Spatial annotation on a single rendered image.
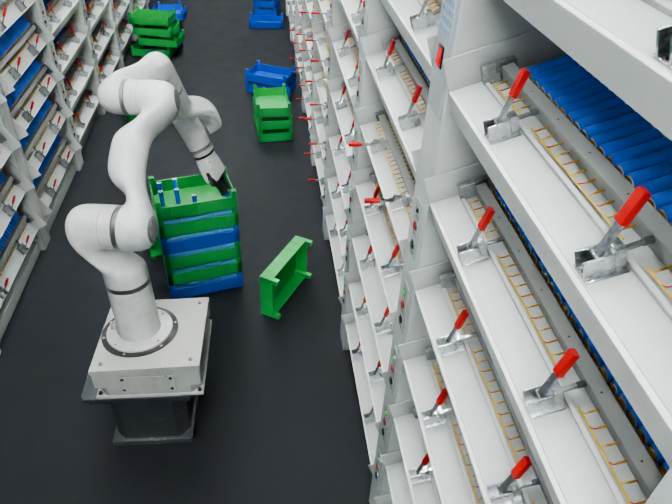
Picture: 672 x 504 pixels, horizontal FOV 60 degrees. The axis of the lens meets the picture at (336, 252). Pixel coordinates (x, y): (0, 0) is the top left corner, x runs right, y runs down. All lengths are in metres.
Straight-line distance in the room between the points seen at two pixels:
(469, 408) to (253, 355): 1.41
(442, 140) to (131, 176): 0.93
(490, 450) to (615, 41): 0.59
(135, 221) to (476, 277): 0.96
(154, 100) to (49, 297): 1.22
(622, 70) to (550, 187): 0.20
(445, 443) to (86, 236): 1.01
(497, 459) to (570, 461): 0.23
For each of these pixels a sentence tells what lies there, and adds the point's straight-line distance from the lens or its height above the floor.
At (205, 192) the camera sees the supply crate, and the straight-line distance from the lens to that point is 2.40.
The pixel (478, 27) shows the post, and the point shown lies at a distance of 0.90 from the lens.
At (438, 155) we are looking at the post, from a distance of 0.97.
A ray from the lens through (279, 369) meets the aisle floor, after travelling 2.21.
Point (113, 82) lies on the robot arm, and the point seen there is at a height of 1.02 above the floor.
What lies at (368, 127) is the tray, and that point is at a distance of 1.68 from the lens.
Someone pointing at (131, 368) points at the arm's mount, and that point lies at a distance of 1.75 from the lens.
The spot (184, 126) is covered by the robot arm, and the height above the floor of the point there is 0.74.
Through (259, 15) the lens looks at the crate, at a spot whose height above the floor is 0.05.
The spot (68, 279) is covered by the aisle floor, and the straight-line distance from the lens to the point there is 2.74.
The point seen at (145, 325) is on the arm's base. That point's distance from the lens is 1.77.
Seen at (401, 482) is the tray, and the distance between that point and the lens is 1.56.
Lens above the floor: 1.68
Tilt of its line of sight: 38 degrees down
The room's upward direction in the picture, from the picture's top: 3 degrees clockwise
